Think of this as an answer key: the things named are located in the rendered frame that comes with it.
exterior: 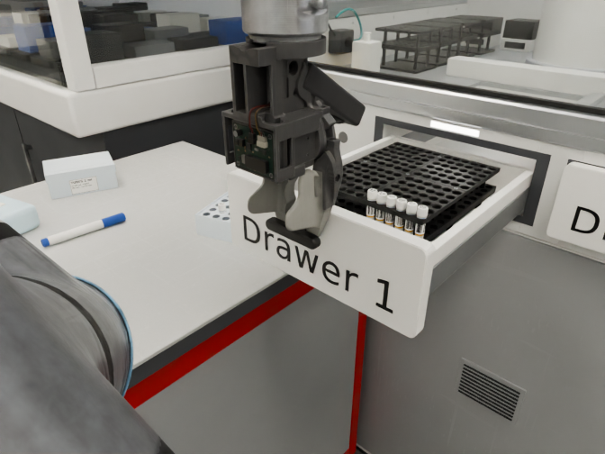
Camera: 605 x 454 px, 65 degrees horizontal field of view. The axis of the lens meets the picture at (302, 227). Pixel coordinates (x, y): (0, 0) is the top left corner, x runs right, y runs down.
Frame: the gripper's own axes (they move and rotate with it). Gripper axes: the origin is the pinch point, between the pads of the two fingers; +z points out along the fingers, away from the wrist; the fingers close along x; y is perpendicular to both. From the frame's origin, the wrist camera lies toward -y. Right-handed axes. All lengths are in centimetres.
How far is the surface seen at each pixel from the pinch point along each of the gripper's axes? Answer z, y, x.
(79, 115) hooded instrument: 5, -12, -80
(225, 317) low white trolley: 15.7, 4.4, -9.9
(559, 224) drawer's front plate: 6.6, -33.3, 18.4
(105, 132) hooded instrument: 11, -18, -82
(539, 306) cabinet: 21.9, -35.0, 18.7
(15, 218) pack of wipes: 11, 15, -50
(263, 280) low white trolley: 14.5, -3.8, -11.1
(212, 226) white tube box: 12.3, -6.6, -25.9
